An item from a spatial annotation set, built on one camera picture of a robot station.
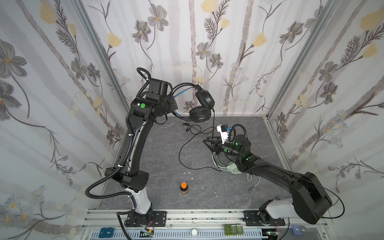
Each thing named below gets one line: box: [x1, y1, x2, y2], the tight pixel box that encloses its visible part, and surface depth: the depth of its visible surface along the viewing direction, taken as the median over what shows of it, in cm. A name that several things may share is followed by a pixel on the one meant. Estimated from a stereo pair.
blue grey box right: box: [292, 225, 307, 236], surface depth 71 cm
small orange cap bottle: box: [180, 182, 188, 195], surface depth 78 cm
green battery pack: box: [224, 224, 244, 236], surface depth 71 cm
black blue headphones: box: [171, 82, 216, 123], surface depth 64 cm
